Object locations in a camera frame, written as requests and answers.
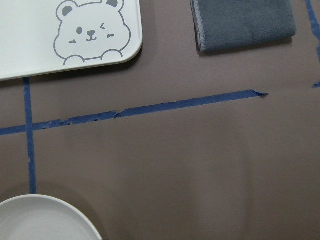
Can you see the white bear tray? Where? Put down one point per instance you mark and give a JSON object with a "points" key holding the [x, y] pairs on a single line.
{"points": [[40, 37]]}

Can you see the grey folded cloth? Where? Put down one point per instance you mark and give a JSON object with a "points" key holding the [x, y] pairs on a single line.
{"points": [[231, 24]]}

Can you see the beige round plate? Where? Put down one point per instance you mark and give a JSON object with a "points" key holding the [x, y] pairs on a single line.
{"points": [[41, 217]]}

